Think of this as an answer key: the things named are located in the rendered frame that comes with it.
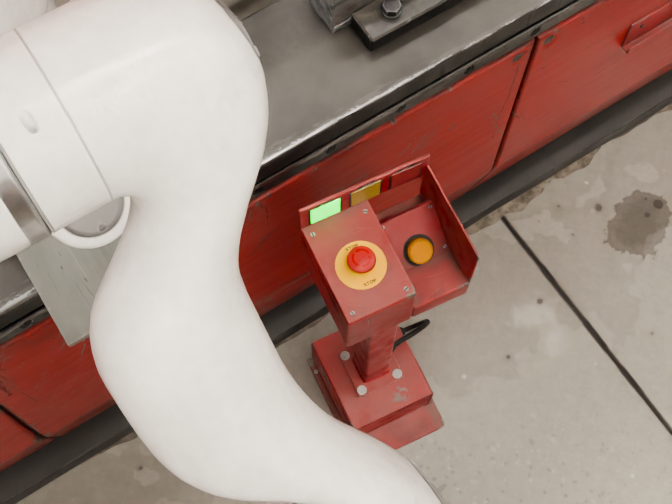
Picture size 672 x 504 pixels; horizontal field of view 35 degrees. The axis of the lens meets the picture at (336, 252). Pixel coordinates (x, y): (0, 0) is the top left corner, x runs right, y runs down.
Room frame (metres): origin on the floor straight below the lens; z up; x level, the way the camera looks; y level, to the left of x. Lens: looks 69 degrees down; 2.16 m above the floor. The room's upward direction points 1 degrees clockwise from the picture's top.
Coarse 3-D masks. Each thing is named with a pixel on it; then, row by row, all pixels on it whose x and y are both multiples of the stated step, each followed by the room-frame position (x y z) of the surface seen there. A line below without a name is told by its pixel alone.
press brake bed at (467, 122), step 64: (576, 0) 0.92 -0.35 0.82; (640, 0) 1.00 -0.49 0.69; (512, 64) 0.86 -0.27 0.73; (576, 64) 0.95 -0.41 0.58; (640, 64) 1.06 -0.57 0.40; (384, 128) 0.72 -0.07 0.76; (448, 128) 0.80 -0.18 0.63; (512, 128) 0.88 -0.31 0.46; (576, 128) 1.10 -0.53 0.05; (256, 192) 0.61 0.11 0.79; (320, 192) 0.66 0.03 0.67; (448, 192) 0.82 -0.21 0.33; (512, 192) 0.95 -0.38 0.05; (256, 256) 0.59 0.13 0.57; (0, 384) 0.36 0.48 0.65; (64, 384) 0.39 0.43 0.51; (0, 448) 0.31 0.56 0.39; (64, 448) 0.37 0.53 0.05
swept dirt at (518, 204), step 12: (624, 132) 1.12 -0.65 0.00; (588, 156) 1.06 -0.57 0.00; (564, 168) 1.03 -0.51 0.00; (576, 168) 1.03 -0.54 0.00; (528, 192) 0.97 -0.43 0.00; (540, 192) 0.97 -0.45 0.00; (516, 204) 0.94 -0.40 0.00; (492, 216) 0.91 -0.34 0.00; (468, 228) 0.88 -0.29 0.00; (480, 228) 0.88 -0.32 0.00; (312, 324) 0.65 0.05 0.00; (132, 432) 0.42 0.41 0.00
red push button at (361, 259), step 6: (360, 246) 0.52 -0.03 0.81; (354, 252) 0.51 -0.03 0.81; (360, 252) 0.51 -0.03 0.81; (366, 252) 0.51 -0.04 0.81; (372, 252) 0.51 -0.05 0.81; (348, 258) 0.50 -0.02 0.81; (354, 258) 0.50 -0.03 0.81; (360, 258) 0.50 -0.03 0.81; (366, 258) 0.50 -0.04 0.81; (372, 258) 0.50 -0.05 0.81; (348, 264) 0.50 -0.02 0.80; (354, 264) 0.49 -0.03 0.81; (360, 264) 0.49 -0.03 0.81; (366, 264) 0.49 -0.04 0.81; (372, 264) 0.50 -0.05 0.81; (354, 270) 0.49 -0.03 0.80; (360, 270) 0.49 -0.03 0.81; (366, 270) 0.49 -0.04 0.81
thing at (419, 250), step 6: (414, 240) 0.56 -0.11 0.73; (420, 240) 0.56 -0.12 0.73; (426, 240) 0.56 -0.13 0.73; (408, 246) 0.55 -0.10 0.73; (414, 246) 0.55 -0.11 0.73; (420, 246) 0.55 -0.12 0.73; (426, 246) 0.55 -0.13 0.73; (432, 246) 0.56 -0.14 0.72; (408, 252) 0.54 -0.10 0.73; (414, 252) 0.54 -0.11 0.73; (420, 252) 0.54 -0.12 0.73; (426, 252) 0.55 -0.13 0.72; (432, 252) 0.55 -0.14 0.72; (414, 258) 0.54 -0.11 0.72; (420, 258) 0.54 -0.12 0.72; (426, 258) 0.54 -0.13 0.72
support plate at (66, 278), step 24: (48, 240) 0.45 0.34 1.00; (24, 264) 0.42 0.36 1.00; (48, 264) 0.42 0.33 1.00; (72, 264) 0.42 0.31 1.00; (96, 264) 0.42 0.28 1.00; (48, 288) 0.39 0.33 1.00; (72, 288) 0.39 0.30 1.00; (96, 288) 0.39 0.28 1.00; (72, 312) 0.36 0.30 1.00; (72, 336) 0.33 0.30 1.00
